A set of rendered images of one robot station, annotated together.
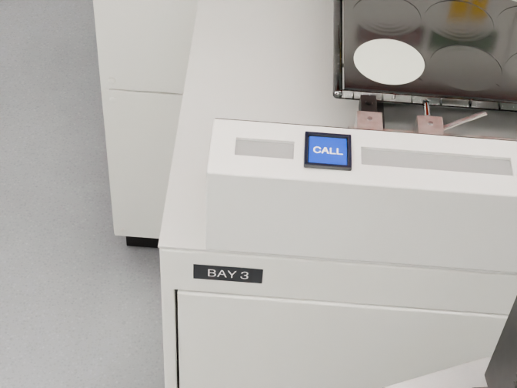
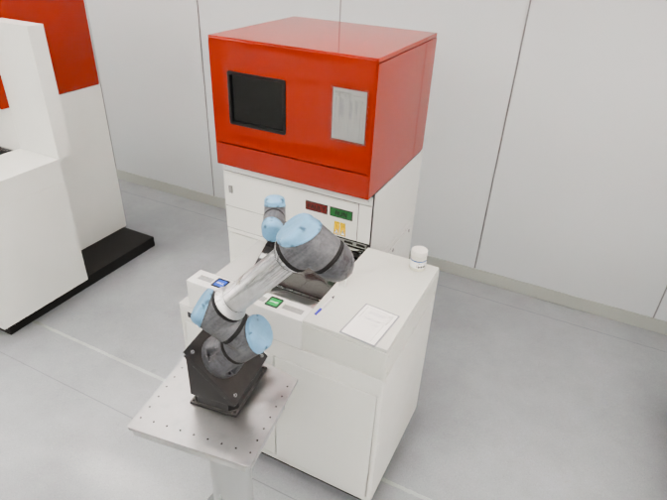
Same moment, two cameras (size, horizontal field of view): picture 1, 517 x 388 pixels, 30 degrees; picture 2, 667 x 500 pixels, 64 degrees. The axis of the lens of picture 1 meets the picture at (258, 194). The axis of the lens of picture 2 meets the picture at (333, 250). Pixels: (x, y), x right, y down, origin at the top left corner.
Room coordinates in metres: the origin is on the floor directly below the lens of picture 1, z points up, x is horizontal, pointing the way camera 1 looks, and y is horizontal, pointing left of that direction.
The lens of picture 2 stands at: (-0.61, -1.26, 2.23)
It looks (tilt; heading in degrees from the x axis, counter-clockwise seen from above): 31 degrees down; 25
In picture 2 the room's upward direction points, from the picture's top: 3 degrees clockwise
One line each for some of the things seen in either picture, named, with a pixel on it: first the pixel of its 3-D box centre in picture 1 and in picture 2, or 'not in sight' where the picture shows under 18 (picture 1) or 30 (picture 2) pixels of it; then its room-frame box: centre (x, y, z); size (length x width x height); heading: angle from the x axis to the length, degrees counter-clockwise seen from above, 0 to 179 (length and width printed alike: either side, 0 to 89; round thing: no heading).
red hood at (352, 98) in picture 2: not in sight; (327, 98); (1.72, -0.09, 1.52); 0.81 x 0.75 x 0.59; 90
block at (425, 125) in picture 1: (429, 143); not in sight; (0.92, -0.22, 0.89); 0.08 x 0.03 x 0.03; 0
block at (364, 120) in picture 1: (368, 138); not in sight; (0.92, -0.14, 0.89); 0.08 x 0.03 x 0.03; 0
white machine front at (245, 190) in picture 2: not in sight; (294, 214); (1.41, -0.09, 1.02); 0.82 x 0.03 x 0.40; 90
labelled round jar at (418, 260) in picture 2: not in sight; (418, 258); (1.34, -0.75, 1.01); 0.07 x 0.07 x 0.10
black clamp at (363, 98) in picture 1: (368, 108); not in sight; (0.98, -0.14, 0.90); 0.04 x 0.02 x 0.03; 0
